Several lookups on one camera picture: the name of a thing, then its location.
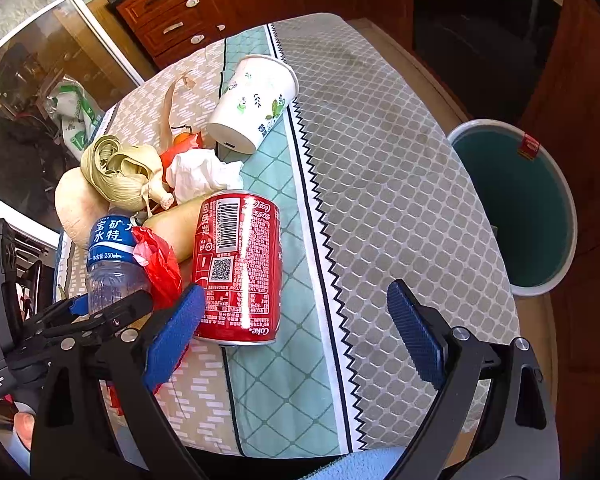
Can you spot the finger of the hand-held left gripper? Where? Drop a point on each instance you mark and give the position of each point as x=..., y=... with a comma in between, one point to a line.
x=77, y=305
x=119, y=310

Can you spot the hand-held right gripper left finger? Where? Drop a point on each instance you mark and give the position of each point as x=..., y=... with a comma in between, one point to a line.
x=177, y=332

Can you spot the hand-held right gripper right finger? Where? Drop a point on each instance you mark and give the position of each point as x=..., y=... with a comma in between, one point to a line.
x=415, y=335

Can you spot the blue label water bottle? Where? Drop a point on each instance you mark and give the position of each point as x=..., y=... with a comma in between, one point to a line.
x=112, y=260

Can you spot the red soda can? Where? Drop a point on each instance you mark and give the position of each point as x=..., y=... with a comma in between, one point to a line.
x=240, y=270

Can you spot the yellow banana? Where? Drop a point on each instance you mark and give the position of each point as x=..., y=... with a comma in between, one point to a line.
x=172, y=230

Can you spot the white teal trash bin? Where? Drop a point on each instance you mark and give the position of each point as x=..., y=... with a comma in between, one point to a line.
x=510, y=210

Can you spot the person's left hand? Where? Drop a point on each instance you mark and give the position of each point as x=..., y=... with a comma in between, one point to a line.
x=24, y=427

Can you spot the red plastic bag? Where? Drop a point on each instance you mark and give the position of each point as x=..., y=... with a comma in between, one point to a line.
x=159, y=265

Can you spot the blue cloth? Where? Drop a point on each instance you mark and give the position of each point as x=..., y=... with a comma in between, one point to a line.
x=350, y=467

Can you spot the patterned grey teal tablecloth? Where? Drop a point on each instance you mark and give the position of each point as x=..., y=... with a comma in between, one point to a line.
x=380, y=185

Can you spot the crumpled white tissue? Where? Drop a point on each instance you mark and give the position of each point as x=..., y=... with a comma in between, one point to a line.
x=204, y=175

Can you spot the red plastic wrapper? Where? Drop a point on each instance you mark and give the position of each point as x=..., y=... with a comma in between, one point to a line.
x=177, y=160

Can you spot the orange peel piece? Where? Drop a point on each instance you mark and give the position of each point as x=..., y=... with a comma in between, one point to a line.
x=183, y=139

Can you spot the green white plastic bag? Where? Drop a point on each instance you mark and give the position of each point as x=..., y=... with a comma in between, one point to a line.
x=72, y=110

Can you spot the dried husk strip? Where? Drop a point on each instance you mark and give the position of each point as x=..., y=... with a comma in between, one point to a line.
x=168, y=110

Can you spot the red bin sticker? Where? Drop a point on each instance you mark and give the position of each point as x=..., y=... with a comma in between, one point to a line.
x=529, y=146

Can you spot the glass sliding door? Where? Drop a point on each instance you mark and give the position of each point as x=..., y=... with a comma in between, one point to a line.
x=29, y=35

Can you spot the wooden door cabinet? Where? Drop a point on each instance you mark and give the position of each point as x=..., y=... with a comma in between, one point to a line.
x=580, y=85

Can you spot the black built-in oven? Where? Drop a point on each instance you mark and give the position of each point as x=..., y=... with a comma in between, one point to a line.
x=480, y=25

